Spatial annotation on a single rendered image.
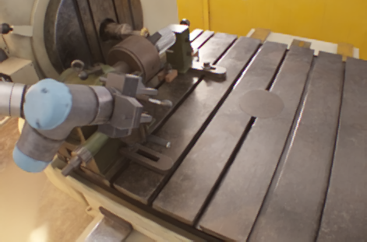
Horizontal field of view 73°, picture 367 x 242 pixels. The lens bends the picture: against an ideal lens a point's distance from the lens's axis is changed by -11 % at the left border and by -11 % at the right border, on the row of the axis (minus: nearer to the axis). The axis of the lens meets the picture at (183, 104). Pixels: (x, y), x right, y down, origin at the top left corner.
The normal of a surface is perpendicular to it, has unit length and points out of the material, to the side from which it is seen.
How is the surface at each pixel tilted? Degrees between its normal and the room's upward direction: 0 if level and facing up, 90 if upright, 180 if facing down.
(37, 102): 54
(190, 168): 0
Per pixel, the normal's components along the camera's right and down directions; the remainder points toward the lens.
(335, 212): -0.08, -0.78
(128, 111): -0.44, 0.00
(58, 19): 0.87, 0.25
